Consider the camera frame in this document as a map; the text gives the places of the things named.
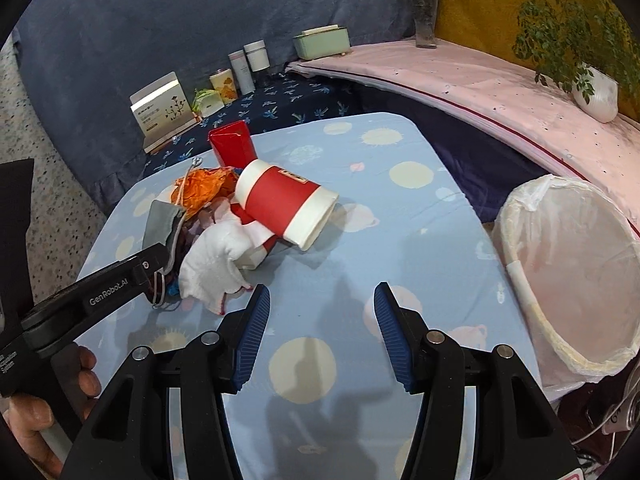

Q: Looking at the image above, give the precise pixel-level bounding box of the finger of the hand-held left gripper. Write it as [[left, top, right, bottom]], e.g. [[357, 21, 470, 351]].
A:
[[20, 242, 171, 359]]

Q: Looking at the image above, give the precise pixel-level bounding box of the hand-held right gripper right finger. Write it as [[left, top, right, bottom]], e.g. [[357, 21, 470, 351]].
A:
[[374, 281, 581, 480]]

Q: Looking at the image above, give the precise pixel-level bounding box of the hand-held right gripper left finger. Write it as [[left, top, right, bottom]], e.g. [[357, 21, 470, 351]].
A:
[[60, 284, 272, 480]]

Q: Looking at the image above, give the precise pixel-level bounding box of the grey face mask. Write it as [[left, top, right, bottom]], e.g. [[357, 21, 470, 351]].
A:
[[141, 200, 187, 312]]

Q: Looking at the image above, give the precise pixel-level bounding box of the red and white paper cup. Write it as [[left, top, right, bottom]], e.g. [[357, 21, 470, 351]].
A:
[[235, 160, 340, 252]]

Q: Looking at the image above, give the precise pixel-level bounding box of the red paper box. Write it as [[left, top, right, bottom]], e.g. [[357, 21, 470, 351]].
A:
[[208, 121, 257, 168]]

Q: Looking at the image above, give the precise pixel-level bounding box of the white plastic bag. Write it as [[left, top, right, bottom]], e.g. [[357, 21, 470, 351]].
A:
[[492, 174, 640, 402]]

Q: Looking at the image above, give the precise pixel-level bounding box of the person's left hand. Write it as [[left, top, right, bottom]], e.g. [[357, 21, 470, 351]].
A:
[[1, 346, 99, 479]]

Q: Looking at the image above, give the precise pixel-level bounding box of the white crumpled cloth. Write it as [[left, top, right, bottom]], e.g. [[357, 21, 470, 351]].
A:
[[178, 220, 256, 316]]

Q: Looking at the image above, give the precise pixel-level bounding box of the blue dotted tablecloth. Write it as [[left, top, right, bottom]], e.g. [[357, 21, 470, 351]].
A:
[[75, 112, 546, 480]]

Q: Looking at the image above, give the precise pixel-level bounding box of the orange plastic bag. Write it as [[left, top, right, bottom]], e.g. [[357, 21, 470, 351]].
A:
[[174, 166, 241, 213]]

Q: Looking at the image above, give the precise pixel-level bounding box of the white booklet box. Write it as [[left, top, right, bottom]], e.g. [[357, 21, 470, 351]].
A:
[[130, 71, 202, 154]]

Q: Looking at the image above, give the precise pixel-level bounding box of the dark purple cloth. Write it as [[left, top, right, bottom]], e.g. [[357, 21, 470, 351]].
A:
[[350, 85, 566, 226]]

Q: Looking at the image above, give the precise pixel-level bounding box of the green snack packet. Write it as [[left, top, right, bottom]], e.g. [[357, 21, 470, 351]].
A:
[[192, 88, 225, 119]]

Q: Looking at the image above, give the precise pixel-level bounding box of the navy leaf print cloth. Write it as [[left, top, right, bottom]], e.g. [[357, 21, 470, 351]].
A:
[[142, 72, 366, 181]]

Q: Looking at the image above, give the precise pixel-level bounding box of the yellow printed can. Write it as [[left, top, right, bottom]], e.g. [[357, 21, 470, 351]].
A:
[[209, 69, 238, 106]]

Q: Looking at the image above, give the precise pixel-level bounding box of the tall white bottle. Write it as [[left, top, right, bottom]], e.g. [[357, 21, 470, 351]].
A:
[[229, 51, 255, 95]]

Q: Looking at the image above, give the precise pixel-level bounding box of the pink cloth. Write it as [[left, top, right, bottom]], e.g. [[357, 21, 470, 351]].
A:
[[285, 37, 640, 241]]

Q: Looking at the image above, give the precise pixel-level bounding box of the white jar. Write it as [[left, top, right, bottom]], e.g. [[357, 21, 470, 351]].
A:
[[243, 40, 271, 73]]

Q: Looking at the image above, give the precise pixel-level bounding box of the blue grey blanket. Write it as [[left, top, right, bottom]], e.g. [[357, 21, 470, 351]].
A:
[[12, 0, 441, 211]]

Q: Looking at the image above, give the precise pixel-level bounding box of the pale green tissue box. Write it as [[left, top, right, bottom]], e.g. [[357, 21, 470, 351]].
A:
[[292, 25, 351, 60]]

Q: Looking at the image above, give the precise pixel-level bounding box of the glass vase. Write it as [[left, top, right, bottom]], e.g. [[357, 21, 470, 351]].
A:
[[413, 0, 440, 50]]

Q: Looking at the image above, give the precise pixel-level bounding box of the white plant pot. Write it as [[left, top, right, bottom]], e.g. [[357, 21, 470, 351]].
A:
[[572, 62, 621, 123]]

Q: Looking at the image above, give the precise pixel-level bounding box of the mustard yellow cloth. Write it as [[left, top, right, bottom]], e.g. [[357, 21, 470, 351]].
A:
[[435, 0, 640, 126]]

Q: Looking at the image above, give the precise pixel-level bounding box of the green leafy plant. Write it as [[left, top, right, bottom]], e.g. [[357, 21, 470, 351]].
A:
[[467, 0, 640, 111]]

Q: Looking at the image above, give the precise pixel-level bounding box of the white cable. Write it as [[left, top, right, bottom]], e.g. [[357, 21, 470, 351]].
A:
[[570, 390, 640, 461]]

